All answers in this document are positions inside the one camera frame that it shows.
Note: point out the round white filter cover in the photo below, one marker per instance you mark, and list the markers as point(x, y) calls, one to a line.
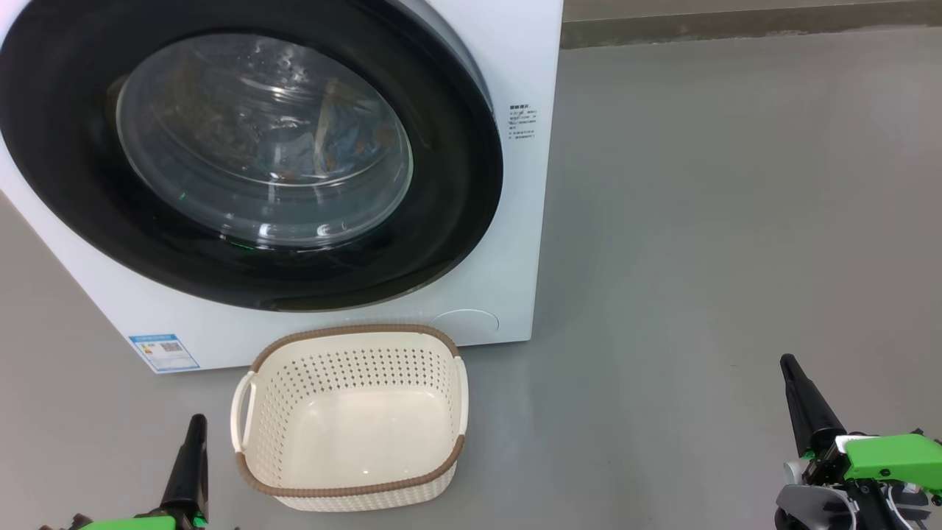
point(467, 327)

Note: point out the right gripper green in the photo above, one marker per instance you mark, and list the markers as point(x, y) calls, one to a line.
point(894, 460)

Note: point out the blue energy label sticker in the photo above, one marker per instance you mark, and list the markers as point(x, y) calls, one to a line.
point(164, 353)

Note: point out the small text label sticker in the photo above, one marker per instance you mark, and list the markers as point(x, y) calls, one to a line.
point(522, 121)

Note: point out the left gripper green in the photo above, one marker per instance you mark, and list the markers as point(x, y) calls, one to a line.
point(129, 524)

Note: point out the white front-load washing machine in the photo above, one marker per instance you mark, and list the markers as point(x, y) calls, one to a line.
point(515, 59)

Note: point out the black round glass washer door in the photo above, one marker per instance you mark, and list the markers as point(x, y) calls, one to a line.
point(73, 184)

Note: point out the cream laundry basket brown rim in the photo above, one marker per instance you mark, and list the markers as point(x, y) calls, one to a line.
point(353, 442)

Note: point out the blue garment with white lining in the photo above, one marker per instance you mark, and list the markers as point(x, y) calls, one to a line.
point(364, 140)

